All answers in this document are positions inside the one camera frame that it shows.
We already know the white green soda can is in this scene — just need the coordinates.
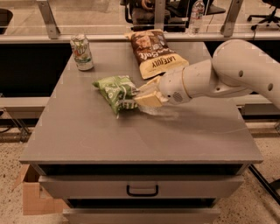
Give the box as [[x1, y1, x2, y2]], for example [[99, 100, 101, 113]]
[[70, 34, 94, 71]]

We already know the brown cardboard box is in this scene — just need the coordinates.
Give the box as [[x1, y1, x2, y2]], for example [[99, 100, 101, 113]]
[[12, 164, 68, 215]]

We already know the grey railing post middle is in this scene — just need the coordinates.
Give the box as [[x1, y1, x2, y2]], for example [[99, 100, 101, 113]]
[[154, 0, 165, 30]]

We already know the black office chair right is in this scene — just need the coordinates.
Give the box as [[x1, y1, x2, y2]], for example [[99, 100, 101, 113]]
[[246, 0, 280, 32]]

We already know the clear plastic water bottle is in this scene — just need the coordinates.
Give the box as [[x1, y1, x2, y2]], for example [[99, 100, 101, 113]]
[[188, 0, 205, 36]]

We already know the black office chair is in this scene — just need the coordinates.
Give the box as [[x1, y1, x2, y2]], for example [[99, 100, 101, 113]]
[[120, 0, 227, 32], [246, 0, 280, 32]]

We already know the grey drawer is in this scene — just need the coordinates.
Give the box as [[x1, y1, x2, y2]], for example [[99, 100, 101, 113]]
[[39, 175, 243, 199], [63, 208, 221, 224]]

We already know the grey drawer cabinet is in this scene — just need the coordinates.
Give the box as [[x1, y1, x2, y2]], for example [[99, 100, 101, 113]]
[[20, 42, 263, 209]]

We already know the green jalapeno chip bag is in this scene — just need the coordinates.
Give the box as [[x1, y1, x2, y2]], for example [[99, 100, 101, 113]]
[[92, 75, 139, 116]]

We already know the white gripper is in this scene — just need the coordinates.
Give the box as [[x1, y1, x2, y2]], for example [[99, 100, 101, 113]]
[[134, 66, 191, 107]]

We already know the brown yellow chip bag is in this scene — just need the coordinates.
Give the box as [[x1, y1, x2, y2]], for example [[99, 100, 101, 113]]
[[125, 29, 189, 80]]

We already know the black drawer handle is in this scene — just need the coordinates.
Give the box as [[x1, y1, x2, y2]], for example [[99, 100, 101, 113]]
[[126, 185, 159, 197]]

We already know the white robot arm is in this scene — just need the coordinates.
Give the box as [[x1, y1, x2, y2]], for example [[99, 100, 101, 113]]
[[135, 39, 280, 108]]

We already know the grey railing post right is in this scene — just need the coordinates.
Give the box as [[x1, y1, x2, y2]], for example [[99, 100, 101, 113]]
[[220, 0, 243, 38]]

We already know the lower grey drawer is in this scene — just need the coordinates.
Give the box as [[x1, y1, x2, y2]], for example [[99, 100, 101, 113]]
[[63, 208, 221, 224]]

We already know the upper grey drawer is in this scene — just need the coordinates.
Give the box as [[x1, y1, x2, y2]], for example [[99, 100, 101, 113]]
[[39, 175, 243, 199]]

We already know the grey railing post left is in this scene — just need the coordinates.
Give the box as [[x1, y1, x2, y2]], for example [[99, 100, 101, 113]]
[[36, 0, 60, 39]]

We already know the grey railing post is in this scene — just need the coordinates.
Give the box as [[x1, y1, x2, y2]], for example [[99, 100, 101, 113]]
[[36, 0, 60, 39], [220, 0, 243, 38], [154, 0, 165, 30]]

